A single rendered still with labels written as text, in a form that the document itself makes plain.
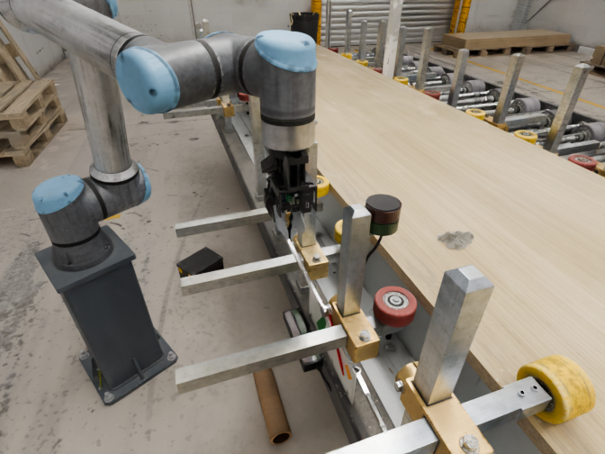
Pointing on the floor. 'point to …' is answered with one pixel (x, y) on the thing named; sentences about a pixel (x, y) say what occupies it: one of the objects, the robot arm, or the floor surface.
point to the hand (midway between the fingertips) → (288, 231)
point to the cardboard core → (272, 407)
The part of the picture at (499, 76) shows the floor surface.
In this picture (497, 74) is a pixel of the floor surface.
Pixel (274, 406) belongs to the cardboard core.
